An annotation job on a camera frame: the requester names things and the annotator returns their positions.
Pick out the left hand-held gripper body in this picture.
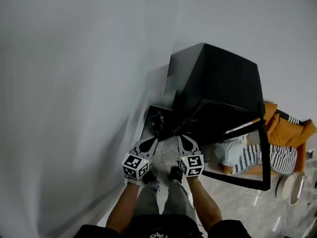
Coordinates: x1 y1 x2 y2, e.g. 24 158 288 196
121 146 153 180

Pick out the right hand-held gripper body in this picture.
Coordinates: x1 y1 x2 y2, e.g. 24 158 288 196
178 153 205 178

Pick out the black waste bin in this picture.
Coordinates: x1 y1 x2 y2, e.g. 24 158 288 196
142 105 175 142

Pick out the bottle with green cap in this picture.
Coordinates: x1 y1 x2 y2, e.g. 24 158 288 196
150 121 164 139

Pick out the person's left forearm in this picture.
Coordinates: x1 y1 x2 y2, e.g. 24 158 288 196
106 182 141 234

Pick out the person's right forearm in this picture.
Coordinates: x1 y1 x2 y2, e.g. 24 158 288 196
186 176 223 230

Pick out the person's right black shoe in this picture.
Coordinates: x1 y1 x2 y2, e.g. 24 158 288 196
169 166 184 183

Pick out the person's left leg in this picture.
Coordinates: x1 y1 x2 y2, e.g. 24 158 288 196
133 179 162 217

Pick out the person's leg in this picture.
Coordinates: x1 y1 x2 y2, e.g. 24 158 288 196
133 179 162 217
160 179 197 221

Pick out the white crumpled cloth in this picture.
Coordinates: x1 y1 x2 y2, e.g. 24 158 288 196
213 134 248 167

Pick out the person's right leg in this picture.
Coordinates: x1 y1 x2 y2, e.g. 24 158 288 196
160 179 197 221

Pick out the person's black shirt torso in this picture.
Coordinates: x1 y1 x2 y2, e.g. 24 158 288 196
78 214 253 238

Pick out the black framed glass cabinet door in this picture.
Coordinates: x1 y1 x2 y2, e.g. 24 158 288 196
200 102 271 192

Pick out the black cabinet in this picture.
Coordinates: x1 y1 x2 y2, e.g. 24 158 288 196
164 42 264 146

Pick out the orange cushion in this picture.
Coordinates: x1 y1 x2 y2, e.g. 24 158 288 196
263 103 278 124
289 119 317 149
265 113 302 146

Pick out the black white striped blanket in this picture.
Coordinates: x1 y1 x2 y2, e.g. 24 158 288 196
231 144 298 175

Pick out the orange sofa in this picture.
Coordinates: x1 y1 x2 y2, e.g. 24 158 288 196
244 102 317 176

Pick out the small striped cushion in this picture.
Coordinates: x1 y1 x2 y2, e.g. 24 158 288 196
287 115 301 126

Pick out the white low cabinet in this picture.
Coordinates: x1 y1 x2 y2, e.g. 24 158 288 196
305 149 317 170

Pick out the white wrist strap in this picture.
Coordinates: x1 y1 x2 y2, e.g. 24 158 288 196
124 177 146 187

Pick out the white floor cable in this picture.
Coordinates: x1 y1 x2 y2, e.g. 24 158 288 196
244 187 264 223

